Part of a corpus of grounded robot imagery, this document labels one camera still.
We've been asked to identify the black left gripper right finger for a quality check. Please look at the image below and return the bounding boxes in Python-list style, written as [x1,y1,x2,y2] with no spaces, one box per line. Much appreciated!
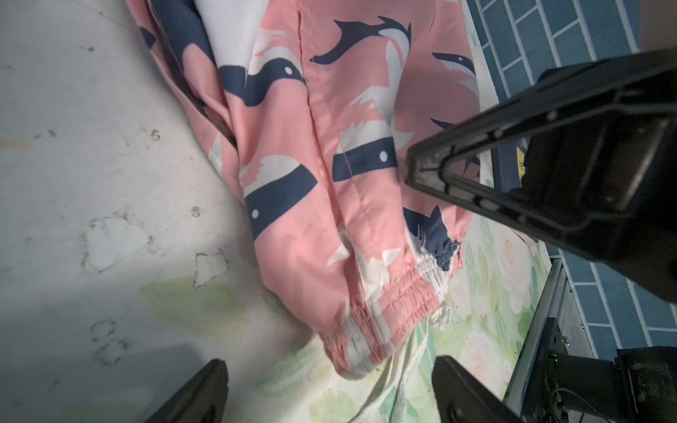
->
[431,356,521,423]

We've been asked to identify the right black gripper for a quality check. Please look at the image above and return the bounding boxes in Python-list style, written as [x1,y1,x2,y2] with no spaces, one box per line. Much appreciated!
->
[407,48,676,301]

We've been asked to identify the navy blue book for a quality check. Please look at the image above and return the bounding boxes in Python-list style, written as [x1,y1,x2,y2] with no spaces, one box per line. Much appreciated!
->
[491,141,524,193]

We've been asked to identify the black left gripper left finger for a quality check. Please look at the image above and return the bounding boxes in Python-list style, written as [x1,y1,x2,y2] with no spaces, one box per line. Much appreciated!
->
[146,359,229,423]

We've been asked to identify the pink shark print shorts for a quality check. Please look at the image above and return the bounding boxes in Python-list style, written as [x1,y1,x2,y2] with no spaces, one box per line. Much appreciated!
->
[128,1,479,380]

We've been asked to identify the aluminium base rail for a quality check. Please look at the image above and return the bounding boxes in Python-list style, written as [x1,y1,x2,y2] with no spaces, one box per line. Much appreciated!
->
[504,258,595,422]

